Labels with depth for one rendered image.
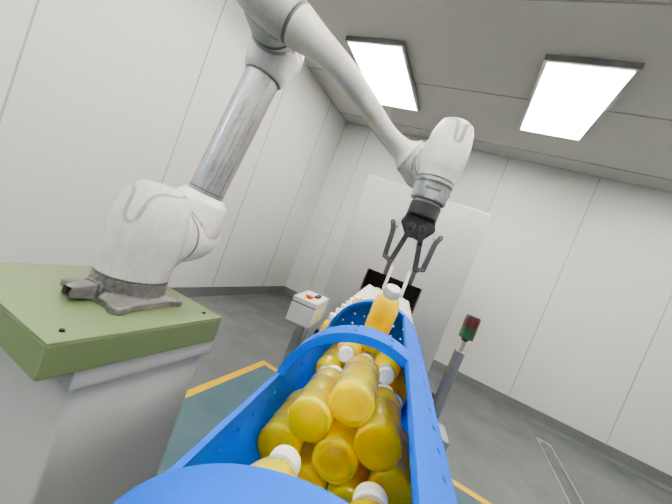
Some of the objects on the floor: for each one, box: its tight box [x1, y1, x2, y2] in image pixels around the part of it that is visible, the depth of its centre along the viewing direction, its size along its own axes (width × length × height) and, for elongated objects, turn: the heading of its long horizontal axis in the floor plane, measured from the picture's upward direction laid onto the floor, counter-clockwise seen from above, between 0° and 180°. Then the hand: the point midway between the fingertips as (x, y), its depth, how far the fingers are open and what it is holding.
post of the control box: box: [281, 324, 306, 364], centre depth 130 cm, size 4×4×100 cm
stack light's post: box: [433, 348, 465, 419], centre depth 135 cm, size 4×4×110 cm
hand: (396, 280), depth 76 cm, fingers closed on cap, 4 cm apart
